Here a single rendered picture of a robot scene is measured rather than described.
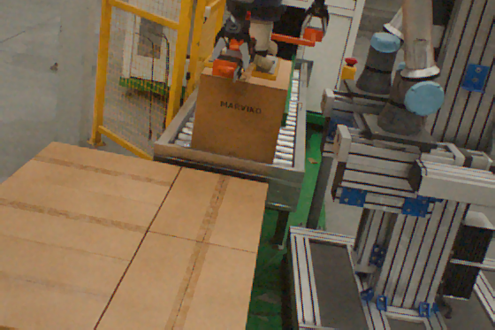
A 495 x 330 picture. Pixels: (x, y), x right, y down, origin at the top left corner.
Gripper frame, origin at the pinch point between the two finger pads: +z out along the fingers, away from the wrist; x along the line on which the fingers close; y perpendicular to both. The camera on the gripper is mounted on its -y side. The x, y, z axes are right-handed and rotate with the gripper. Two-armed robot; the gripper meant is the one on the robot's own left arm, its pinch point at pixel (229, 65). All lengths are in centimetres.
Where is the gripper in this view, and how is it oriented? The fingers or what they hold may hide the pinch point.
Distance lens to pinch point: 184.4
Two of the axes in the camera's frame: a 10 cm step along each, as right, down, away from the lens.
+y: 1.3, -3.4, 9.3
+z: -1.7, 9.2, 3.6
